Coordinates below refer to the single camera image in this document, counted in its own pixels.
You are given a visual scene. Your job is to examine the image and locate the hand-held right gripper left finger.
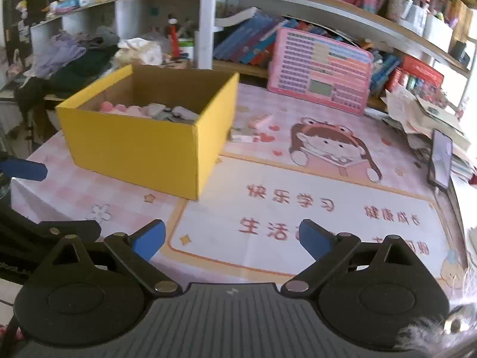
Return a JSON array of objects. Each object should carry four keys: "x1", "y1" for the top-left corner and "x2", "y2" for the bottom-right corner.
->
[{"x1": 35, "y1": 219, "x2": 182, "y2": 299}]

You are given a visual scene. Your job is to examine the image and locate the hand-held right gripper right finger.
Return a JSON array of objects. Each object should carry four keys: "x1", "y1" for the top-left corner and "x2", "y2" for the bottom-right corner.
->
[{"x1": 279, "y1": 219, "x2": 422, "y2": 299}]

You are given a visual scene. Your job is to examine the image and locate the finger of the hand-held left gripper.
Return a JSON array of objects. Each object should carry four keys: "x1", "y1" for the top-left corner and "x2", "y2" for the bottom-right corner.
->
[
  {"x1": 0, "y1": 158, "x2": 48, "y2": 182},
  {"x1": 37, "y1": 220, "x2": 102, "y2": 243}
]

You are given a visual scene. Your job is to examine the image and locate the yellow cardboard box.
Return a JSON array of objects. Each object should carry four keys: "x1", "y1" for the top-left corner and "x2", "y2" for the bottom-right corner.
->
[{"x1": 55, "y1": 64, "x2": 240, "y2": 201}]

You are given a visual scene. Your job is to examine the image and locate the white plastic bottle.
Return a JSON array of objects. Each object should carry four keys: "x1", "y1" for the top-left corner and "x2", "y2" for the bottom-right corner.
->
[{"x1": 171, "y1": 106, "x2": 201, "y2": 122}]

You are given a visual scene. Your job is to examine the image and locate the pink cartoon desk mat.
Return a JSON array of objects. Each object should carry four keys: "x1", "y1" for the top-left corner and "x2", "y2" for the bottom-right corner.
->
[{"x1": 11, "y1": 82, "x2": 470, "y2": 306}]

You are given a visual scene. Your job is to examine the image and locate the black cloth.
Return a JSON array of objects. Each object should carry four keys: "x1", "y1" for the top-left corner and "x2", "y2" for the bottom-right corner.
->
[{"x1": 15, "y1": 76, "x2": 56, "y2": 120}]

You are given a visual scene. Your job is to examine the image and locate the pink plush toy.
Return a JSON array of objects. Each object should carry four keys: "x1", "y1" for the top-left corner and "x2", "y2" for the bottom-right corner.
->
[{"x1": 97, "y1": 101, "x2": 150, "y2": 118}]

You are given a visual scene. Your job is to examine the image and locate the dark green cloth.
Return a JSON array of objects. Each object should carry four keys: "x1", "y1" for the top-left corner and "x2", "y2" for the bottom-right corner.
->
[{"x1": 48, "y1": 48, "x2": 120, "y2": 94}]

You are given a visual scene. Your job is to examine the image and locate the purple cloth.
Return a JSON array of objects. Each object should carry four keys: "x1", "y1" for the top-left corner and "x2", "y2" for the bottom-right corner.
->
[{"x1": 26, "y1": 32, "x2": 86, "y2": 79}]

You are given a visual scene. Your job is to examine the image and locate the small flat pale box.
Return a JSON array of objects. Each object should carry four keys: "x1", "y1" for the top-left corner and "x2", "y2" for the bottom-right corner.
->
[{"x1": 229, "y1": 127, "x2": 261, "y2": 143}]

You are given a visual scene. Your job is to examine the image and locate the fluffy grey sleeve cuff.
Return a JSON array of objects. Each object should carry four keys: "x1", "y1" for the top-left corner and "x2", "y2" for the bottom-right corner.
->
[{"x1": 395, "y1": 302, "x2": 477, "y2": 358}]

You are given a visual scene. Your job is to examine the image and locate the black smartphone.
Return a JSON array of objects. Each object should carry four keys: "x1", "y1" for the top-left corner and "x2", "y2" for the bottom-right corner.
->
[{"x1": 428, "y1": 129, "x2": 453, "y2": 190}]

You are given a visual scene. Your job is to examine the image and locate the grey cloth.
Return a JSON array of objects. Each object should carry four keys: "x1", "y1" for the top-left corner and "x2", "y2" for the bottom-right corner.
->
[{"x1": 87, "y1": 26, "x2": 120, "y2": 47}]

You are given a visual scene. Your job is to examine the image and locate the pile of loose papers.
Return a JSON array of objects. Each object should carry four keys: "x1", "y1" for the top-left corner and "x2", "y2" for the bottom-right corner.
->
[{"x1": 380, "y1": 84, "x2": 477, "y2": 181}]

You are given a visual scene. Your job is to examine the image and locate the tissue pack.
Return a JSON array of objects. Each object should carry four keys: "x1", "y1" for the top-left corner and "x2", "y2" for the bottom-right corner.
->
[{"x1": 115, "y1": 38, "x2": 165, "y2": 66}]

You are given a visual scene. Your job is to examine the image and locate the pink learning tablet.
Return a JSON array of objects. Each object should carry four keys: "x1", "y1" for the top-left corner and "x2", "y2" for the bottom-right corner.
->
[{"x1": 267, "y1": 27, "x2": 374, "y2": 116}]

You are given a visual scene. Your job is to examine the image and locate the slim blue book bundle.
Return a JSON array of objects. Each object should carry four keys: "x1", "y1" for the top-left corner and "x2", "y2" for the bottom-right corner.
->
[{"x1": 369, "y1": 50, "x2": 401, "y2": 95}]

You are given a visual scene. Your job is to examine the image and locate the white cubby shelf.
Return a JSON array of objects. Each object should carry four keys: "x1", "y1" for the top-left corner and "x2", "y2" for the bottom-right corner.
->
[{"x1": 30, "y1": 0, "x2": 202, "y2": 45}]

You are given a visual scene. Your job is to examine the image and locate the white and green cup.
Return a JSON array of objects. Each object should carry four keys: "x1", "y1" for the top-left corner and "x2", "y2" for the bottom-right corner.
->
[{"x1": 178, "y1": 38, "x2": 195, "y2": 59}]

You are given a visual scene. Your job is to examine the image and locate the red box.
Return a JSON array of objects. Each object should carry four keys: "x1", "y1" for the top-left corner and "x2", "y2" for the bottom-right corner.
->
[{"x1": 385, "y1": 55, "x2": 445, "y2": 99}]

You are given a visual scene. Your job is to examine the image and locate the red pen toy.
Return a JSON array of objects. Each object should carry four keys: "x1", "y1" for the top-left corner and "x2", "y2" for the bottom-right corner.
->
[{"x1": 168, "y1": 17, "x2": 181, "y2": 58}]

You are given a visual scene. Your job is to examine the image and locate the black small box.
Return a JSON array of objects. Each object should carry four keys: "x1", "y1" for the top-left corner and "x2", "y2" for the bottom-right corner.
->
[{"x1": 449, "y1": 39, "x2": 471, "y2": 64}]

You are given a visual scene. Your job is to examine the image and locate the white storage bin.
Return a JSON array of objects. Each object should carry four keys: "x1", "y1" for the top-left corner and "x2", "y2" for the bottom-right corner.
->
[
  {"x1": 425, "y1": 13, "x2": 453, "y2": 53},
  {"x1": 400, "y1": 0, "x2": 427, "y2": 36}
]

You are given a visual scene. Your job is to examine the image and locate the white shelf post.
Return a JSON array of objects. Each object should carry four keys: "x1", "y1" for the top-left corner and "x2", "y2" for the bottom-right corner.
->
[{"x1": 197, "y1": 0, "x2": 219, "y2": 70}]

